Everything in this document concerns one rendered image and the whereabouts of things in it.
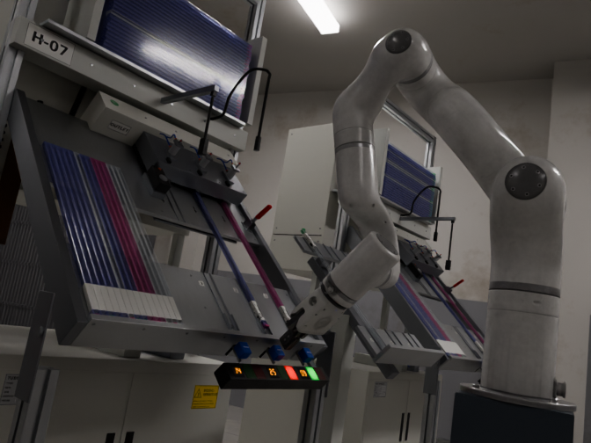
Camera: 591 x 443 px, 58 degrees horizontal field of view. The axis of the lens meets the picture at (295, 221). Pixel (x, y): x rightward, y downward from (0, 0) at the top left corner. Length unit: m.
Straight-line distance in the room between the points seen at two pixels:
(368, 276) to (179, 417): 0.69
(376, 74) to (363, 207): 0.28
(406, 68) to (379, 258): 0.39
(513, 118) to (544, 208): 3.42
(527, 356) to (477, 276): 3.10
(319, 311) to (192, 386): 0.53
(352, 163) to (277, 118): 3.87
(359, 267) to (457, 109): 0.37
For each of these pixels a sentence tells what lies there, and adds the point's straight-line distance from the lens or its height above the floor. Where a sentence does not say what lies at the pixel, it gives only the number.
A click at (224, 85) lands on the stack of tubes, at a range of 1.79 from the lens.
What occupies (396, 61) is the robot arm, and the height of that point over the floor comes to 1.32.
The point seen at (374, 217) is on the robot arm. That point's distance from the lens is 1.18.
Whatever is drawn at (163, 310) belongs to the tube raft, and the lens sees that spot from 1.08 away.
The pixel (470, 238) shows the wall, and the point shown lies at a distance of 4.14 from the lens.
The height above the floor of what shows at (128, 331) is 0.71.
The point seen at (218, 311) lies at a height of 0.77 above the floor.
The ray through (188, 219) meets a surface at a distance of 1.44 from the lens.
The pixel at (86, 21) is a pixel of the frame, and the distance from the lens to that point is 1.56.
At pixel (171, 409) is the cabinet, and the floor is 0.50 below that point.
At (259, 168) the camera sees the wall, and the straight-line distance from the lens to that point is 4.91.
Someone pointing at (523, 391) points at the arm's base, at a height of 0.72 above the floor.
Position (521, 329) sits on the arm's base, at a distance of 1.00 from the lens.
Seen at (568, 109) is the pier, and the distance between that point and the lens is 4.12.
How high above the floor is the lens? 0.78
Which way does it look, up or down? 10 degrees up
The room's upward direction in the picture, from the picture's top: 9 degrees clockwise
